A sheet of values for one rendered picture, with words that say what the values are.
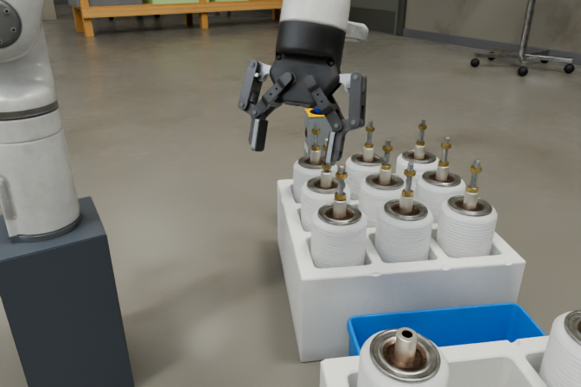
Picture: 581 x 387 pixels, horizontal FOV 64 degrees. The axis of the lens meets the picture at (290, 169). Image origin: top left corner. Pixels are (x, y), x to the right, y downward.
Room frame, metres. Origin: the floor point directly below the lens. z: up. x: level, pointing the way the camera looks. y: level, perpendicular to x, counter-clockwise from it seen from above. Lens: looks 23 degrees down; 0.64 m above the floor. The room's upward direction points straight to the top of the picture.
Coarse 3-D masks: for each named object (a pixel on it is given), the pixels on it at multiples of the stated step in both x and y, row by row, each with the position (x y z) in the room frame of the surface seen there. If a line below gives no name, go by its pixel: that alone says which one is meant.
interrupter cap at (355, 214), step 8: (320, 208) 0.71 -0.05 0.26; (328, 208) 0.72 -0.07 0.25; (352, 208) 0.72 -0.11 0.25; (320, 216) 0.69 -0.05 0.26; (328, 216) 0.69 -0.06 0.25; (352, 216) 0.69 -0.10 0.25; (360, 216) 0.69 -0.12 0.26; (336, 224) 0.66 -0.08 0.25; (344, 224) 0.66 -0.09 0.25; (352, 224) 0.67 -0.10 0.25
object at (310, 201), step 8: (304, 184) 0.83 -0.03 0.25; (304, 192) 0.80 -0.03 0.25; (312, 192) 0.79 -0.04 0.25; (344, 192) 0.79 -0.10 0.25; (304, 200) 0.79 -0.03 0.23; (312, 200) 0.78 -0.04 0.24; (320, 200) 0.77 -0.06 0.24; (328, 200) 0.77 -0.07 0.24; (304, 208) 0.79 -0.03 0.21; (312, 208) 0.78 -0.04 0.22; (304, 216) 0.79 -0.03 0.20; (304, 224) 0.79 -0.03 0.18
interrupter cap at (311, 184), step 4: (316, 176) 0.85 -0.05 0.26; (320, 176) 0.85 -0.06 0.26; (332, 176) 0.85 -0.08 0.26; (312, 180) 0.84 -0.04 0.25; (316, 180) 0.84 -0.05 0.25; (320, 180) 0.84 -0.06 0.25; (332, 180) 0.84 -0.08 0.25; (336, 180) 0.84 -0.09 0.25; (308, 184) 0.81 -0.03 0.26; (312, 184) 0.82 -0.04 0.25; (316, 184) 0.82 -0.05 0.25; (320, 184) 0.82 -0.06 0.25; (332, 184) 0.82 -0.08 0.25; (336, 184) 0.82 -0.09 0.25; (344, 184) 0.81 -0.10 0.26; (312, 188) 0.79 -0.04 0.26; (316, 188) 0.80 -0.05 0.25; (320, 188) 0.80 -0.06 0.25; (324, 188) 0.80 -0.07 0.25; (328, 188) 0.80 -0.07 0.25; (332, 188) 0.80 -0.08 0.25; (336, 188) 0.80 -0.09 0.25; (344, 188) 0.80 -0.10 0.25; (316, 192) 0.79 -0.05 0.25; (320, 192) 0.78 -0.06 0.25; (324, 192) 0.78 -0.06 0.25; (328, 192) 0.78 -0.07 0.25; (332, 192) 0.78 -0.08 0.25
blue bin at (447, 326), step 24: (408, 312) 0.61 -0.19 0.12; (432, 312) 0.61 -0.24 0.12; (456, 312) 0.61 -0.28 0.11; (480, 312) 0.62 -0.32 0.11; (504, 312) 0.62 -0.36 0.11; (360, 336) 0.59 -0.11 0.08; (432, 336) 0.61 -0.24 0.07; (456, 336) 0.61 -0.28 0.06; (480, 336) 0.62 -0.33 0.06; (504, 336) 0.62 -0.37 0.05; (528, 336) 0.58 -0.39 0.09
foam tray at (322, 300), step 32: (288, 192) 0.93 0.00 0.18; (288, 224) 0.79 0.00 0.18; (288, 256) 0.79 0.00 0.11; (512, 256) 0.68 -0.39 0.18; (288, 288) 0.79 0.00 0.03; (320, 288) 0.62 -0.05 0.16; (352, 288) 0.63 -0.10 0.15; (384, 288) 0.63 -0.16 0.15; (416, 288) 0.64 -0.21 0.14; (448, 288) 0.65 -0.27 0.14; (480, 288) 0.65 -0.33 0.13; (512, 288) 0.66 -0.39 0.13; (320, 320) 0.62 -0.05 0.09; (320, 352) 0.62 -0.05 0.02
